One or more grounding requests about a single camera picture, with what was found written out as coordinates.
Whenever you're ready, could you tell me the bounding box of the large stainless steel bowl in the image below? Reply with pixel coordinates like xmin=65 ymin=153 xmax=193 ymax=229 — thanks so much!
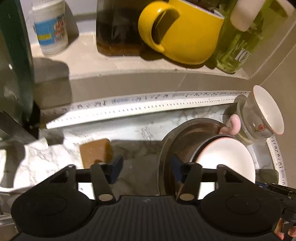
xmin=158 ymin=118 xmax=224 ymax=195

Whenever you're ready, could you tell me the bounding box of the white ceramic floral bowl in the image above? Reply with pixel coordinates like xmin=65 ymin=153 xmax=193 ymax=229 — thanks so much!
xmin=194 ymin=136 xmax=256 ymax=200

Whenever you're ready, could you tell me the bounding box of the pink child's steel bowl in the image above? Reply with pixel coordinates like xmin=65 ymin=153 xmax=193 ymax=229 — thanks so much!
xmin=189 ymin=118 xmax=240 ymax=162

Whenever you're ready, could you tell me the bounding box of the person's right hand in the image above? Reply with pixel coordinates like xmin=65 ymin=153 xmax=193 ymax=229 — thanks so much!
xmin=273 ymin=218 xmax=296 ymax=241

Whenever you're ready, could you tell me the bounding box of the clear plastic lidded container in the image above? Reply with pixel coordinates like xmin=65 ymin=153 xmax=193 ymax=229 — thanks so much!
xmin=222 ymin=94 xmax=258 ymax=146

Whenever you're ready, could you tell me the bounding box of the white music-note edge strip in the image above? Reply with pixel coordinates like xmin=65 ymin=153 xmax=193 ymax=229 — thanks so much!
xmin=39 ymin=90 xmax=289 ymax=187

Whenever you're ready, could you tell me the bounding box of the white floral bowl on container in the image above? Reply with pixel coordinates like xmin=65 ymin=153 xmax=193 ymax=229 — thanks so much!
xmin=242 ymin=85 xmax=285 ymax=140

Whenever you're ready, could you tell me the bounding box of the yellow ceramic mug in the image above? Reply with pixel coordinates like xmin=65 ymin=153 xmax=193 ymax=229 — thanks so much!
xmin=138 ymin=1 xmax=225 ymax=65

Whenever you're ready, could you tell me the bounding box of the dark glass jar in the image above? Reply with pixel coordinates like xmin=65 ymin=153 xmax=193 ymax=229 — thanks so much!
xmin=96 ymin=0 xmax=151 ymax=56

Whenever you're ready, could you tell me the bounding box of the white plastic labelled jar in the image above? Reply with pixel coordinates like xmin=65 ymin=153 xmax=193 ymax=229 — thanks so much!
xmin=32 ymin=0 xmax=68 ymax=56

